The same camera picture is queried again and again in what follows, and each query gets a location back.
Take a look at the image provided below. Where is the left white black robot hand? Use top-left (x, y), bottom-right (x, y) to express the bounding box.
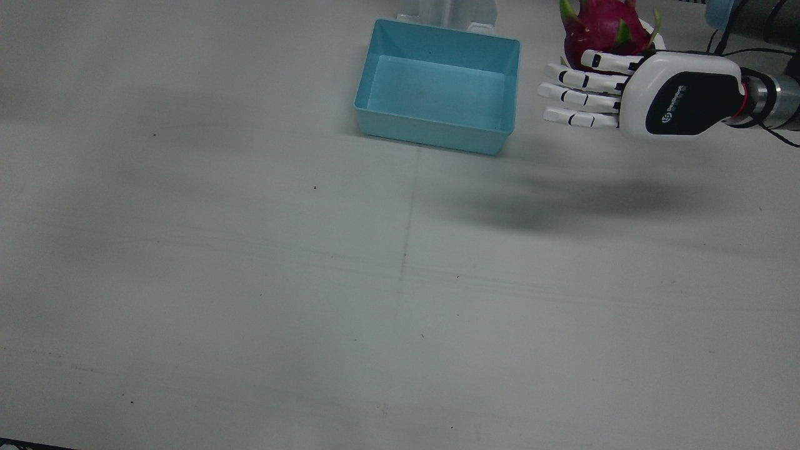
top-left (537, 49), bottom-right (748, 140)

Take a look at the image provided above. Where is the pink dragon fruit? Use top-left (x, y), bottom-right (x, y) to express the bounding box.
top-left (558, 0), bottom-right (663, 71)

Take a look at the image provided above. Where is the light blue plastic bin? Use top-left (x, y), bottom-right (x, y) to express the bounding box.
top-left (354, 19), bottom-right (522, 156)

